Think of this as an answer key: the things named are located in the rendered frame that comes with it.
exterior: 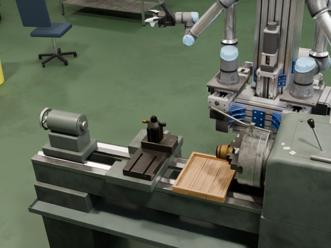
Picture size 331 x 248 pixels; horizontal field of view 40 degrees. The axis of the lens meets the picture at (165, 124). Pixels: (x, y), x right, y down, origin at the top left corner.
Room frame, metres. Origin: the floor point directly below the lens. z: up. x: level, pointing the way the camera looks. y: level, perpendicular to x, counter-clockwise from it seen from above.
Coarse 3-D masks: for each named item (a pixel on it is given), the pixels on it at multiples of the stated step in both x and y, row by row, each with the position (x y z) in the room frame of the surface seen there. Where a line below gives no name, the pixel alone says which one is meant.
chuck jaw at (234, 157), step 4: (228, 156) 1.99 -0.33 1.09; (232, 156) 1.97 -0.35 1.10; (236, 156) 1.97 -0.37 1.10; (228, 160) 1.99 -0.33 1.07; (232, 160) 1.93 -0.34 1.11; (236, 160) 1.93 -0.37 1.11; (232, 164) 1.90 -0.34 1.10; (236, 164) 1.90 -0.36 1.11; (232, 168) 1.90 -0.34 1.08; (236, 168) 1.89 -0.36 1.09; (240, 168) 1.87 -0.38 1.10; (240, 172) 1.87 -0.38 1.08
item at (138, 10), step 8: (72, 0) 8.29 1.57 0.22; (80, 0) 8.26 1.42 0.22; (88, 0) 8.23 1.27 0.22; (96, 0) 8.21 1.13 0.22; (104, 0) 8.18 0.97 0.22; (112, 0) 8.15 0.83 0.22; (120, 0) 8.12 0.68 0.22; (128, 0) 8.09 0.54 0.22; (136, 0) 8.06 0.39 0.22; (160, 0) 7.83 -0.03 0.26; (104, 8) 7.73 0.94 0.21; (112, 8) 7.67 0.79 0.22; (120, 8) 7.65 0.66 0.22; (128, 8) 7.62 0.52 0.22; (136, 8) 7.60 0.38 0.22; (144, 8) 7.57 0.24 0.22; (160, 8) 7.84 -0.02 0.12; (144, 16) 7.34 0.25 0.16; (144, 24) 7.32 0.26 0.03
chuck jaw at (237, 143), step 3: (240, 129) 2.09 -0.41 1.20; (240, 132) 2.08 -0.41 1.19; (243, 132) 2.07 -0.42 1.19; (240, 135) 2.07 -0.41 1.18; (237, 138) 2.06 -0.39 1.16; (240, 138) 2.06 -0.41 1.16; (231, 141) 2.07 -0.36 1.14; (234, 141) 2.06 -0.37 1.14; (237, 141) 2.05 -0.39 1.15; (240, 141) 2.05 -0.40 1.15; (231, 144) 2.06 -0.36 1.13; (234, 144) 2.05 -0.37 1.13; (237, 144) 2.05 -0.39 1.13; (240, 144) 2.04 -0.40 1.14; (234, 147) 2.04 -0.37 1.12; (237, 147) 2.04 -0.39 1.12
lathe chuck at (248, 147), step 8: (248, 128) 2.04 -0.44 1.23; (248, 136) 1.97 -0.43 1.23; (256, 136) 1.96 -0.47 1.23; (248, 144) 1.92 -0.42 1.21; (256, 144) 1.91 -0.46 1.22; (240, 152) 1.90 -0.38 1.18; (248, 152) 1.89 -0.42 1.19; (256, 152) 1.88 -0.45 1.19; (240, 160) 1.88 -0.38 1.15; (248, 160) 1.87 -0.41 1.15; (248, 168) 1.85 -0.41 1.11; (240, 176) 1.87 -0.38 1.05; (248, 176) 1.85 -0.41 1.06; (248, 184) 1.87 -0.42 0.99
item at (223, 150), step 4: (228, 144) 2.07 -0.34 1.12; (216, 148) 2.06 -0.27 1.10; (220, 148) 2.06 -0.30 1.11; (224, 148) 2.04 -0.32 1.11; (228, 148) 2.05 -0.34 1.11; (232, 148) 2.04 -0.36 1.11; (216, 152) 2.04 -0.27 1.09; (220, 152) 2.04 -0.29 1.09; (224, 152) 2.02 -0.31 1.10; (228, 152) 2.03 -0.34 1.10; (232, 152) 2.07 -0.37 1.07; (216, 156) 2.04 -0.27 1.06; (220, 156) 2.03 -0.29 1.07; (224, 156) 2.02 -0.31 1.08
